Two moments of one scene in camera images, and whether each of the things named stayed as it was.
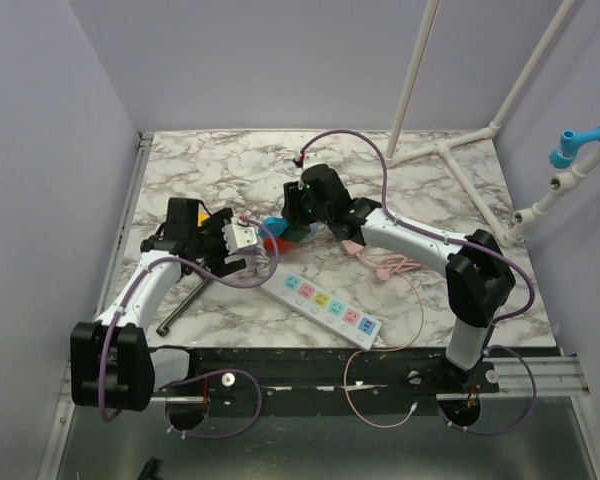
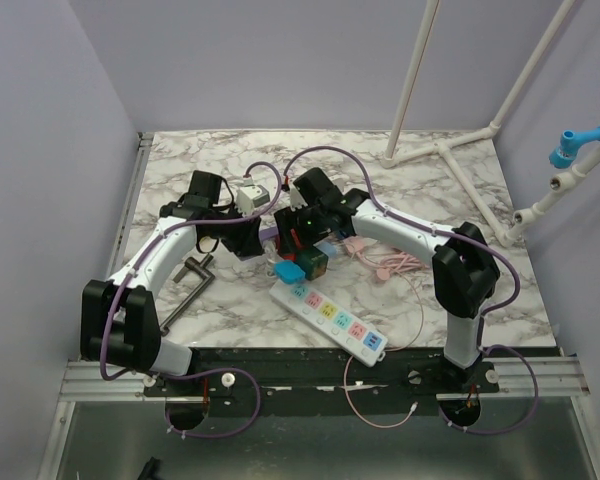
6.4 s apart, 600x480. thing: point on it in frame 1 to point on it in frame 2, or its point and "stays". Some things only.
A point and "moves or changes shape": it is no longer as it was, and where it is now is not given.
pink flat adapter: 352,246 stays
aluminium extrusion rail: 555,377 stays
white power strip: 323,308 moves or changes shape
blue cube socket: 276,226 moves or changes shape
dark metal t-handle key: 164,329 stays
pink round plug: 383,273 stays
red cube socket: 281,245 moves or changes shape
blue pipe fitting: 563,156 stays
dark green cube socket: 296,234 moves or changes shape
